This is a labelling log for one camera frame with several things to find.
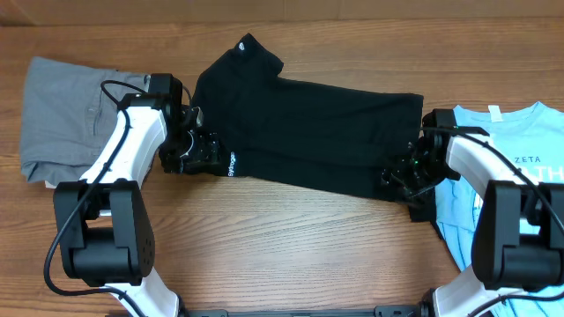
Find black t-shirt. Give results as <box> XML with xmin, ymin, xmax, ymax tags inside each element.
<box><xmin>192</xmin><ymin>34</ymin><xmax>424</xmax><ymax>201</ymax></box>

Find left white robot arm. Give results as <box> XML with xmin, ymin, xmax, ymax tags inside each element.
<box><xmin>43</xmin><ymin>73</ymin><xmax>229</xmax><ymax>316</ymax></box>

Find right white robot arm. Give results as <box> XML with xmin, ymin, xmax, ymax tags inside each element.
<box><xmin>375</xmin><ymin>109</ymin><xmax>563</xmax><ymax>316</ymax></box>

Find grey folded trousers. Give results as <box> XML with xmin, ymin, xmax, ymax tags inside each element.
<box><xmin>19</xmin><ymin>56</ymin><xmax>150</xmax><ymax>187</ymax></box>

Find light blue printed t-shirt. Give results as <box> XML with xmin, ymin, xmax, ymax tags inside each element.
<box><xmin>434</xmin><ymin>101</ymin><xmax>564</xmax><ymax>317</ymax></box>

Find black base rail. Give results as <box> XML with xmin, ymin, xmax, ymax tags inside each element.
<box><xmin>181</xmin><ymin>305</ymin><xmax>432</xmax><ymax>317</ymax></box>

